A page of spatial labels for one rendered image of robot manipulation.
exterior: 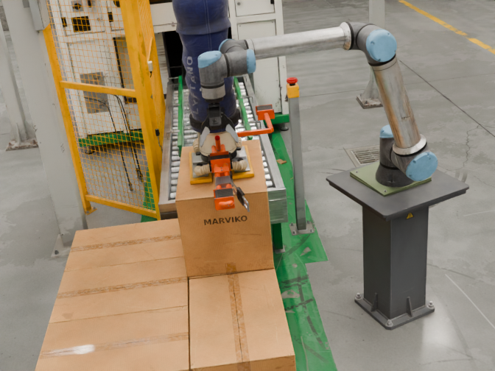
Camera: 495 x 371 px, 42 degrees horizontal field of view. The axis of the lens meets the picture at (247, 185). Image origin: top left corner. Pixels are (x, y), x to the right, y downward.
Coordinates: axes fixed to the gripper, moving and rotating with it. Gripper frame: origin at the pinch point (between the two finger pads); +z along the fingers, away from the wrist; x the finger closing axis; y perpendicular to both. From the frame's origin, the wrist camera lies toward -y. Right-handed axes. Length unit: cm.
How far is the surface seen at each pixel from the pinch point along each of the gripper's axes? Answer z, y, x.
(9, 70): 49, 355, 185
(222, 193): 11.6, -18.5, 1.0
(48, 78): 4, 147, 98
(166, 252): 67, 35, 32
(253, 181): 27.3, 21.1, -13.1
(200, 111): -4.0, 32.6, 6.7
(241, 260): 61, 11, -4
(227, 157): 12.3, 16.0, -2.8
